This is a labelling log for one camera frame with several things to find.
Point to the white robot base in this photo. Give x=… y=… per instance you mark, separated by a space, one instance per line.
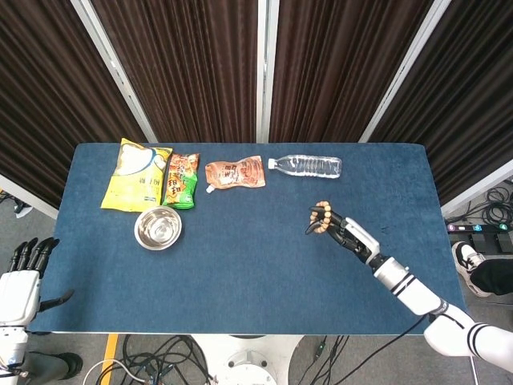
x=256 y=369

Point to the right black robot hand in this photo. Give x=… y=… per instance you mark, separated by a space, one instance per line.
x=360 y=236

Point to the clear plastic water bottle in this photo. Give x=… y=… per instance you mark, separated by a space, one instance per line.
x=312 y=166

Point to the blue table cloth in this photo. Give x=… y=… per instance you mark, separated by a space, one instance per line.
x=240 y=272

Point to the black trouser leg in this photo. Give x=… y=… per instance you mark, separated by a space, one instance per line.
x=497 y=276

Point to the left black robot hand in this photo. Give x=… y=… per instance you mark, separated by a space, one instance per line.
x=16 y=288

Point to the yellow snack bag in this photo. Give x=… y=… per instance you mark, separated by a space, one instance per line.
x=132 y=184

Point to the orange sauce pouch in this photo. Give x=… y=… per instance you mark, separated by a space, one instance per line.
x=236 y=172

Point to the stainless steel bowl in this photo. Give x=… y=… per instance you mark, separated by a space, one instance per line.
x=158 y=228

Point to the brown white-framed screen panel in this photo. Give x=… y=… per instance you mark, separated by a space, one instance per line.
x=332 y=72
x=40 y=100
x=192 y=72
x=461 y=100

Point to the green orange snack bag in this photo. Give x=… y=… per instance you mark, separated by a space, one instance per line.
x=180 y=184

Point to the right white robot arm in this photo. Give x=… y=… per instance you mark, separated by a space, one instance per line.
x=405 y=284

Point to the black foot pedal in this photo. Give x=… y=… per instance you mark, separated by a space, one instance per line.
x=487 y=240

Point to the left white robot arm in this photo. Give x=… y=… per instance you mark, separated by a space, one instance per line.
x=10 y=345

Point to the white black sneaker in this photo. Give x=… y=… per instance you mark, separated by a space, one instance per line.
x=465 y=260

